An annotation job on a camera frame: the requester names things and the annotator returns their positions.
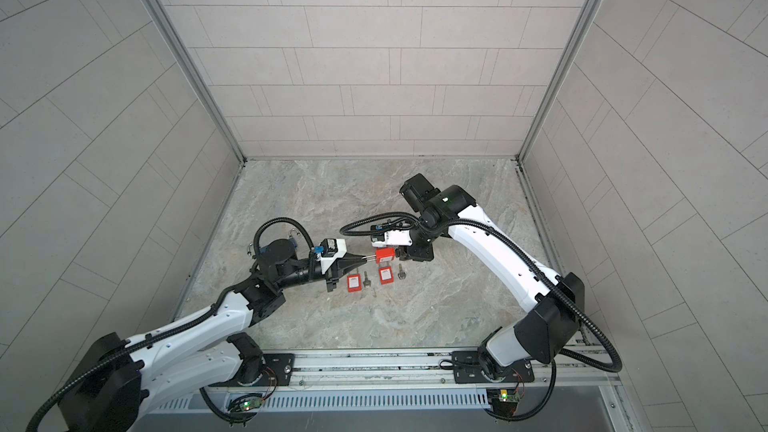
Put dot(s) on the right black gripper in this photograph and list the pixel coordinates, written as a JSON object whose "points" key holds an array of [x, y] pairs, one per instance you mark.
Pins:
{"points": [[413, 252]]}

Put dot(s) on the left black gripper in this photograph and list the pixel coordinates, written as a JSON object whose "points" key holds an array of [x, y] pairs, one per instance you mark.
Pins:
{"points": [[340, 265]]}

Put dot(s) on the red padlock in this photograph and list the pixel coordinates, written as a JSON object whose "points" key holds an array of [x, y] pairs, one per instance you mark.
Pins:
{"points": [[382, 255], [354, 283], [386, 275]]}

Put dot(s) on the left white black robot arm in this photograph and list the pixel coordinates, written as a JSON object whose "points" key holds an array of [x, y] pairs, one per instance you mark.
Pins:
{"points": [[120, 380]]}

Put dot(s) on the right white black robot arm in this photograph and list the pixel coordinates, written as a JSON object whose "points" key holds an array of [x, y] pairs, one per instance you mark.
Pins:
{"points": [[555, 321]]}

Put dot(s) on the left green circuit board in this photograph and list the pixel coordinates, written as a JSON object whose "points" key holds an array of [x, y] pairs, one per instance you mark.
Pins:
{"points": [[246, 404]]}

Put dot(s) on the green circuit board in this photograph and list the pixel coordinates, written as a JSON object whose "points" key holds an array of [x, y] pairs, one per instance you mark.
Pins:
{"points": [[246, 404], [503, 402]]}

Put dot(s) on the right green circuit board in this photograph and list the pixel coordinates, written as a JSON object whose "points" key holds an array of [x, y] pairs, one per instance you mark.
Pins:
{"points": [[503, 402]]}

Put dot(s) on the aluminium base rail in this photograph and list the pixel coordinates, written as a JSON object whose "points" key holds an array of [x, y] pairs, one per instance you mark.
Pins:
{"points": [[377, 368]]}

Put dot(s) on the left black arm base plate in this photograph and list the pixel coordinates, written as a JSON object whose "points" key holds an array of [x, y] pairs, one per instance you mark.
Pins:
{"points": [[271, 369]]}

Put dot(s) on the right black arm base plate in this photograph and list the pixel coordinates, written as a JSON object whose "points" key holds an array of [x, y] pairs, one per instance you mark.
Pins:
{"points": [[466, 368]]}

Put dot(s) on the white slotted cable duct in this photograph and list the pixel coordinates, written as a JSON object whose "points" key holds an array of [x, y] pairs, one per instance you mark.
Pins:
{"points": [[439, 398]]}

